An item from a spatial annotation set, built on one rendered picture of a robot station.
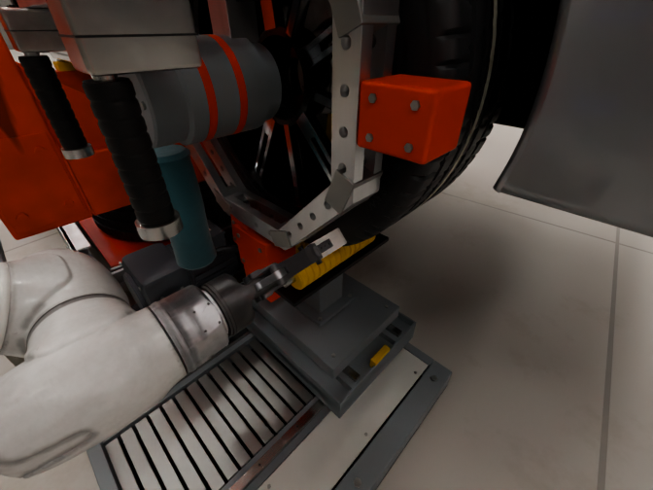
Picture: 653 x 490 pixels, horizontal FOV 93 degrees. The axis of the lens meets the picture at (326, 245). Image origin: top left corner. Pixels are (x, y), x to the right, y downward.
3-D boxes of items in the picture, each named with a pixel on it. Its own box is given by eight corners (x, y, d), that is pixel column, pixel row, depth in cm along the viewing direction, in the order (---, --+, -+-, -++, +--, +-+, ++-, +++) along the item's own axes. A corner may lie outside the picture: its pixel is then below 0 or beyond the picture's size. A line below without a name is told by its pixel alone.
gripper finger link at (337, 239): (305, 246, 48) (308, 244, 48) (336, 228, 52) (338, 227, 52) (315, 262, 48) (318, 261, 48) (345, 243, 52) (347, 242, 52)
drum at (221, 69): (290, 132, 53) (283, 33, 45) (166, 165, 41) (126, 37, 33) (243, 118, 61) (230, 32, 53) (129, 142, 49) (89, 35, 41)
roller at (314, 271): (381, 241, 79) (384, 222, 75) (293, 301, 61) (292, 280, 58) (363, 232, 82) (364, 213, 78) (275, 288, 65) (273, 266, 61)
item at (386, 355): (412, 339, 102) (417, 319, 96) (339, 421, 81) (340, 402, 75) (309, 270, 130) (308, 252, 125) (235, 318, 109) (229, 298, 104)
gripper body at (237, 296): (220, 339, 42) (274, 303, 47) (237, 337, 35) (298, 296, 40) (191, 293, 42) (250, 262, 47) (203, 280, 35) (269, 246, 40)
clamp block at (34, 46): (95, 50, 47) (79, 6, 44) (19, 52, 42) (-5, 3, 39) (86, 48, 50) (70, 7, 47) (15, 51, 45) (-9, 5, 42)
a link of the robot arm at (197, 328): (193, 376, 31) (244, 341, 35) (148, 300, 31) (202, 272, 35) (183, 372, 39) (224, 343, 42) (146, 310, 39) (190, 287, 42)
